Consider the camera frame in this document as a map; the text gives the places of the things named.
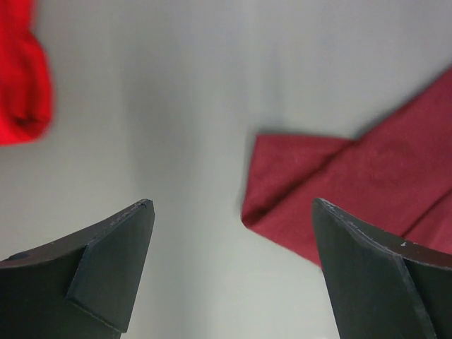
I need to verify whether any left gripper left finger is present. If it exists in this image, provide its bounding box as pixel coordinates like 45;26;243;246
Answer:
1;199;155;338

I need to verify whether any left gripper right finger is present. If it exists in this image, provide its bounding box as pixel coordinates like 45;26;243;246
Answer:
311;198;451;339

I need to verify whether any dark red t-shirt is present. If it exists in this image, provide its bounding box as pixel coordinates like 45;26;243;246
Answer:
241;71;451;263

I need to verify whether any folded bright red t-shirt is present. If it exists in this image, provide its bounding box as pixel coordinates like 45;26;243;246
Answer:
1;1;52;146

